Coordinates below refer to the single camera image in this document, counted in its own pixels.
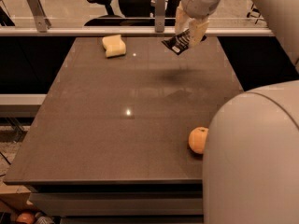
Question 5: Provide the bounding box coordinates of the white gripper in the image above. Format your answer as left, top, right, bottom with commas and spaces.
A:
175, 0, 221, 48

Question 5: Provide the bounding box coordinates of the wooden frame cart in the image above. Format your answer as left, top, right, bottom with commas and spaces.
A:
246, 4, 264, 24

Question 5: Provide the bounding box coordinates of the black office chair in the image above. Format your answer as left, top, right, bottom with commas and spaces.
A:
83, 0, 185, 27

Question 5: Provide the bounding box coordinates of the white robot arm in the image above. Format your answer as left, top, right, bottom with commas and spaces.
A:
175, 0, 299, 224

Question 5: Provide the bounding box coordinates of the metal railing post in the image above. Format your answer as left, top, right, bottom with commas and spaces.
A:
26, 0, 51, 33
155, 0, 165, 33

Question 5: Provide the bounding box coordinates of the grey drawer cabinet under table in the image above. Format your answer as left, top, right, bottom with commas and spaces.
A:
30, 184, 204, 218

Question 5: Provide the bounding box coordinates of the orange fruit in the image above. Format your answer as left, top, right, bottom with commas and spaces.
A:
188, 127, 208, 154

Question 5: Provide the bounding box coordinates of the black rxbar chocolate wrapper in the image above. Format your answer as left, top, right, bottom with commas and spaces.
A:
162, 29, 206, 55

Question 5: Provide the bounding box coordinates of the left metal railing post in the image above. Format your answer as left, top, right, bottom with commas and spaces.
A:
26, 0, 51, 33

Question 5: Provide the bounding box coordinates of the yellow sponge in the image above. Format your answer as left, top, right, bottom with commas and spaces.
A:
102, 35, 126, 58

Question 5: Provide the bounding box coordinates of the orange ball under table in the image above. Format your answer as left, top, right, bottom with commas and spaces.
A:
16, 212, 36, 224

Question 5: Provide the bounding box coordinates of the middle metal railing post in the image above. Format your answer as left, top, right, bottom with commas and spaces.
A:
155, 0, 165, 33

